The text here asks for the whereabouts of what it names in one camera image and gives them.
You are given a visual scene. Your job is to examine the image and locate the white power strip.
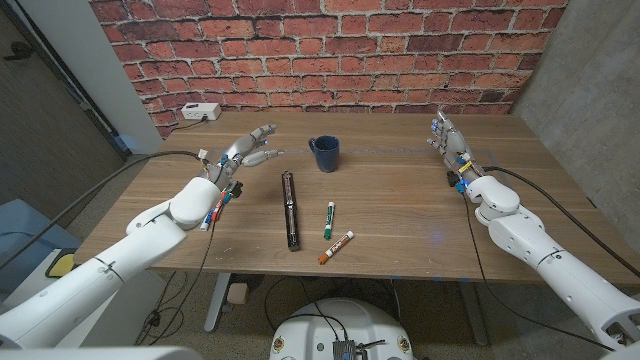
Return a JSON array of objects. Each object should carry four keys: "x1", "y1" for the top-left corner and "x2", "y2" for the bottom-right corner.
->
[{"x1": 180, "y1": 102, "x2": 223, "y2": 122}]

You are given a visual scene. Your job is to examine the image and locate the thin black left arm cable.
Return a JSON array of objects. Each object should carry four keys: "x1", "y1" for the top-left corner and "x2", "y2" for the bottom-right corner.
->
[{"x1": 133, "y1": 217, "x2": 219, "y2": 347}]

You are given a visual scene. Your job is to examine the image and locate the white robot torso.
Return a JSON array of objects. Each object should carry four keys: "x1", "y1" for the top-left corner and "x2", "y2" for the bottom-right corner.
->
[{"x1": 268, "y1": 297, "x2": 416, "y2": 360}]

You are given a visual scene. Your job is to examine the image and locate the red brick print backdrop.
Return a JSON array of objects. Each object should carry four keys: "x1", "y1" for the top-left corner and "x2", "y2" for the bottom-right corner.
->
[{"x1": 88, "y1": 0, "x2": 571, "y2": 140}]

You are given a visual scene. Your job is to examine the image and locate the grey finned torso module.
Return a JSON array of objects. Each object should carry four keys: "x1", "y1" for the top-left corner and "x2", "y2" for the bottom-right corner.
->
[{"x1": 332, "y1": 339, "x2": 359, "y2": 360}]

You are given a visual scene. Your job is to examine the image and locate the beige box under table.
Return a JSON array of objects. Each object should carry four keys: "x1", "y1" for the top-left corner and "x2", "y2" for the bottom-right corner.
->
[{"x1": 227, "y1": 282, "x2": 250, "y2": 306}]

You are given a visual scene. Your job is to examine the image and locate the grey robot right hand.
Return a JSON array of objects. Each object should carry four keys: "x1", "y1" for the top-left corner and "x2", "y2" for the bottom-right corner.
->
[{"x1": 426, "y1": 110, "x2": 489, "y2": 186}]

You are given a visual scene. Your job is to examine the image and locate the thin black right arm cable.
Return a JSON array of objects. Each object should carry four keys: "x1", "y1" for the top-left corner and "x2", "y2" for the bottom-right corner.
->
[{"x1": 462, "y1": 192, "x2": 617, "y2": 352}]

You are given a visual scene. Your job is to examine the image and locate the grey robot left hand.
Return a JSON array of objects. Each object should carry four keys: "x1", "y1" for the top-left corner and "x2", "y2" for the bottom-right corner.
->
[{"x1": 202, "y1": 123, "x2": 285, "y2": 189}]

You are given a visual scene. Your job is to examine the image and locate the black power strip cable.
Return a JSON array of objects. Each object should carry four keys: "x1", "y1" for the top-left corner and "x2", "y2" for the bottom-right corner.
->
[{"x1": 169, "y1": 117, "x2": 207, "y2": 134}]

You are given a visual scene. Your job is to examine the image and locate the green dry erase marker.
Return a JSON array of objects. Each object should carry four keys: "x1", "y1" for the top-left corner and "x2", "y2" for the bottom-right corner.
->
[{"x1": 323, "y1": 201, "x2": 336, "y2": 242}]

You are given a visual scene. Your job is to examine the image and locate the orange dry erase marker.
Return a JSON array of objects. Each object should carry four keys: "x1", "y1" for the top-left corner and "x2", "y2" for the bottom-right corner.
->
[{"x1": 317, "y1": 230, "x2": 356, "y2": 266}]

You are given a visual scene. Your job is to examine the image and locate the red dry erase marker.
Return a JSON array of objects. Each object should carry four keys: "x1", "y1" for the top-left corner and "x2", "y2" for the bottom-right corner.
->
[{"x1": 210, "y1": 192, "x2": 229, "y2": 224}]

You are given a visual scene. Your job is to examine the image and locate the blue plastic bin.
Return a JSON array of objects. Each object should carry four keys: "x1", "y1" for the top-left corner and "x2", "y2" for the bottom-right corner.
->
[{"x1": 0, "y1": 198, "x2": 84, "y2": 296}]

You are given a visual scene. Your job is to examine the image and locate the black door handle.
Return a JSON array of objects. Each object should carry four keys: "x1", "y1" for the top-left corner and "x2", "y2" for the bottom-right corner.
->
[{"x1": 3, "y1": 40, "x2": 35, "y2": 62}]

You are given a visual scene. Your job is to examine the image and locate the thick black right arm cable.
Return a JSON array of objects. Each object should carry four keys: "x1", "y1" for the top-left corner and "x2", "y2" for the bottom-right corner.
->
[{"x1": 480, "y1": 165, "x2": 640, "y2": 278}]

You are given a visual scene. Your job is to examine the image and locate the dark wooden door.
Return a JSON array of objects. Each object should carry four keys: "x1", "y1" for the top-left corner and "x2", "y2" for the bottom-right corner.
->
[{"x1": 0, "y1": 7, "x2": 127, "y2": 229}]

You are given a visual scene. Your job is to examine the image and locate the grey table leg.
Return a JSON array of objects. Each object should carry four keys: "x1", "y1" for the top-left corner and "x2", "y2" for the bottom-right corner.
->
[
  {"x1": 457, "y1": 281, "x2": 490, "y2": 347},
  {"x1": 203, "y1": 272, "x2": 232, "y2": 334}
]

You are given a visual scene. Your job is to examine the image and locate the black torso cable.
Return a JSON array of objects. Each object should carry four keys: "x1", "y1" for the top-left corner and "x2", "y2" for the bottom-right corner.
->
[{"x1": 263, "y1": 274, "x2": 351, "y2": 342}]

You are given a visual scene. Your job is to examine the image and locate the navy blue mug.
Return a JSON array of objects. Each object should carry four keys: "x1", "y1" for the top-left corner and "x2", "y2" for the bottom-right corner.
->
[{"x1": 307, "y1": 135, "x2": 341, "y2": 174}]

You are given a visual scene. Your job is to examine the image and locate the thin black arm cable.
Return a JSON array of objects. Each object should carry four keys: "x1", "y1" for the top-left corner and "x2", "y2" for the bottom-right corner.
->
[
  {"x1": 133, "y1": 217, "x2": 219, "y2": 347},
  {"x1": 462, "y1": 192, "x2": 617, "y2": 352}
]

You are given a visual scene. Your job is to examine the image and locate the blue dry erase marker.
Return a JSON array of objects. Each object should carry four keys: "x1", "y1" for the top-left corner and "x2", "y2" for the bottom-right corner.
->
[{"x1": 199, "y1": 207, "x2": 217, "y2": 233}]

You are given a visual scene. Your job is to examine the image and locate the yellow black floor pad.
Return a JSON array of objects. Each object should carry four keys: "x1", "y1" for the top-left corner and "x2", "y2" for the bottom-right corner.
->
[{"x1": 44, "y1": 249, "x2": 76, "y2": 280}]

